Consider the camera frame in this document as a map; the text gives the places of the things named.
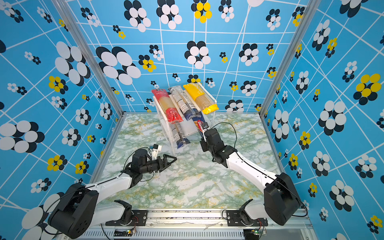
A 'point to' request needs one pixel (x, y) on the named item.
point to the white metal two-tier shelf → (191, 127)
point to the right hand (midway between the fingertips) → (207, 136)
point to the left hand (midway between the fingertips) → (174, 161)
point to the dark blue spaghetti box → (198, 121)
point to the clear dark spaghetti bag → (179, 134)
